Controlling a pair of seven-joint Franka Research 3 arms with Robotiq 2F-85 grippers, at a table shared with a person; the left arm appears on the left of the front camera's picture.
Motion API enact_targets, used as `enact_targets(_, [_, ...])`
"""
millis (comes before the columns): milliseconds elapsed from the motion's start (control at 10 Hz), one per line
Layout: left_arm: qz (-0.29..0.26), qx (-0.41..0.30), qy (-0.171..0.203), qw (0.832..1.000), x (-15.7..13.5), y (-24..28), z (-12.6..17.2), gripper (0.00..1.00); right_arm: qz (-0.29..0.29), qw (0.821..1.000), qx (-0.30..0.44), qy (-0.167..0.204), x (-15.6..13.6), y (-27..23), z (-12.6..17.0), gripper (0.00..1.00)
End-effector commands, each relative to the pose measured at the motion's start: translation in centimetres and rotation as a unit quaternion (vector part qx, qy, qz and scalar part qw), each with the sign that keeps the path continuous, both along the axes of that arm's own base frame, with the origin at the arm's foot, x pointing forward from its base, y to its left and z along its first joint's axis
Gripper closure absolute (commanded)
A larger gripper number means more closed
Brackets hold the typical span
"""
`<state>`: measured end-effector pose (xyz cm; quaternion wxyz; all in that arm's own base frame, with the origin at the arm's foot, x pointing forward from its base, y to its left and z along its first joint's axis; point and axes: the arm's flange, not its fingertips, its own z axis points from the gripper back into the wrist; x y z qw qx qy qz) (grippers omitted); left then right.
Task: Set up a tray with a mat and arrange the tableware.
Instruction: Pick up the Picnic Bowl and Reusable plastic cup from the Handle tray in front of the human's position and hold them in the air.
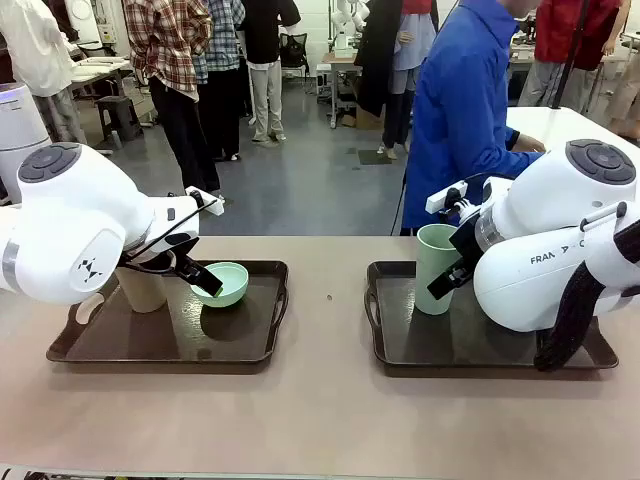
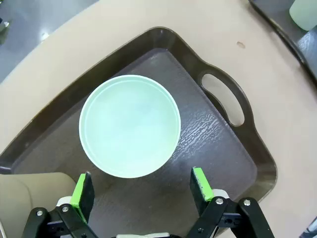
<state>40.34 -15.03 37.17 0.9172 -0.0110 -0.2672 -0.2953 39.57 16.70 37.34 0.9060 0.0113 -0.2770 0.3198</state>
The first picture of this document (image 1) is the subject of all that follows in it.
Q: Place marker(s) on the person's right forearm blue sleeve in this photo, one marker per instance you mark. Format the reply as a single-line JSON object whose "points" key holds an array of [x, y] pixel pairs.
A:
{"points": [[507, 137]]}

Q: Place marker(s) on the person in red jacket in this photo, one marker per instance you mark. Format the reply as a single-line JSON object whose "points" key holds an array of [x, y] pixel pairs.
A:
{"points": [[565, 30]]}

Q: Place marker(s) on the green floor mat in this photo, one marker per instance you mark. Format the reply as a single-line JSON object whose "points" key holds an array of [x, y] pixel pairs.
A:
{"points": [[372, 156]]}

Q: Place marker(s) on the thin black pole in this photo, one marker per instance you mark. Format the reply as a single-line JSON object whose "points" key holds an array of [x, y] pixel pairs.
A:
{"points": [[571, 55]]}

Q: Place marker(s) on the cardboard box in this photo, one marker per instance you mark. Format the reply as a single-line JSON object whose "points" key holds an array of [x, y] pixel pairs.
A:
{"points": [[367, 120]]}

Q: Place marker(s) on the person in white shirt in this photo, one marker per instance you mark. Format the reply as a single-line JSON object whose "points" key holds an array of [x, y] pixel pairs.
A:
{"points": [[30, 50]]}

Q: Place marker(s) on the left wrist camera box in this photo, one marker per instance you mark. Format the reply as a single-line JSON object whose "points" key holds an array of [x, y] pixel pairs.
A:
{"points": [[212, 206]]}

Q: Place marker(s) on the person in blue checked shirt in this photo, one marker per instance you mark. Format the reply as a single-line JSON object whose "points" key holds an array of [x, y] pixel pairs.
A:
{"points": [[222, 40]]}

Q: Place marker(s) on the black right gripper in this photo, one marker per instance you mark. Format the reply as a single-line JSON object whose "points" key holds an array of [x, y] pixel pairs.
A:
{"points": [[466, 245]]}

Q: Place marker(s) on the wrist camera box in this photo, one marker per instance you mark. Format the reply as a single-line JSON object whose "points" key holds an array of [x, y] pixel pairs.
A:
{"points": [[212, 206], [445, 197]]}

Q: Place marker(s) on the dark brown plastic tray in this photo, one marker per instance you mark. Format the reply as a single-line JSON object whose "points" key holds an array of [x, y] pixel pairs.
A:
{"points": [[150, 345], [450, 350]]}

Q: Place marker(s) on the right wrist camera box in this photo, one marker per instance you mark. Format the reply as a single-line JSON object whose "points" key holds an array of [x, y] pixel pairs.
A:
{"points": [[445, 197]]}

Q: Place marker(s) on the tall beige cup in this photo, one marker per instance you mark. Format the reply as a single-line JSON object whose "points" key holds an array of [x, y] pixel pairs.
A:
{"points": [[145, 295]]}

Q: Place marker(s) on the background work table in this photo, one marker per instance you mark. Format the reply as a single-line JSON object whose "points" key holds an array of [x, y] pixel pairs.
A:
{"points": [[340, 60]]}

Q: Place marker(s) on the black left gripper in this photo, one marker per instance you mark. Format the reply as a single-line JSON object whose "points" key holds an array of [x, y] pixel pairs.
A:
{"points": [[172, 250]]}

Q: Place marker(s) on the person's right hand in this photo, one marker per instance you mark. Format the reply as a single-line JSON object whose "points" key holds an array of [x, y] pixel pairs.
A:
{"points": [[531, 145]]}

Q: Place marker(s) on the light green bowl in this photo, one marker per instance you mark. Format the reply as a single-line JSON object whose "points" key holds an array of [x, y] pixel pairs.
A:
{"points": [[232, 290]]}

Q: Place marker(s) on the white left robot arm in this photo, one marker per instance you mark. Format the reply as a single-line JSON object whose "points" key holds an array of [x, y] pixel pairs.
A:
{"points": [[75, 210]]}

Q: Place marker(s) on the black office chair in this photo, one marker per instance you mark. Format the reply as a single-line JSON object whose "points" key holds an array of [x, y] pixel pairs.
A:
{"points": [[294, 50]]}

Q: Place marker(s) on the person in red plaid shirt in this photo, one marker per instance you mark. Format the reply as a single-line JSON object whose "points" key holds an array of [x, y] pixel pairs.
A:
{"points": [[165, 45]]}

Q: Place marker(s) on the tall light green cup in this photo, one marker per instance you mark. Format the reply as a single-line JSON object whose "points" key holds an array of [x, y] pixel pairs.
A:
{"points": [[437, 237]]}

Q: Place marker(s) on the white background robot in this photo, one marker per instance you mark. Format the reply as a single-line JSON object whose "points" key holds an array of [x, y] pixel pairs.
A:
{"points": [[342, 15]]}

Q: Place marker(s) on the figure in black top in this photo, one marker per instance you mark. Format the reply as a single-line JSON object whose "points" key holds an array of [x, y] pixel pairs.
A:
{"points": [[265, 90]]}

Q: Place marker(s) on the black plastic stool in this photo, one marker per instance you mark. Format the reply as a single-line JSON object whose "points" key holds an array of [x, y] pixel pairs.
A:
{"points": [[117, 107]]}

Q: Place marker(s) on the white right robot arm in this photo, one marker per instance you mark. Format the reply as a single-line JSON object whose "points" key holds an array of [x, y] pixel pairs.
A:
{"points": [[550, 200]]}

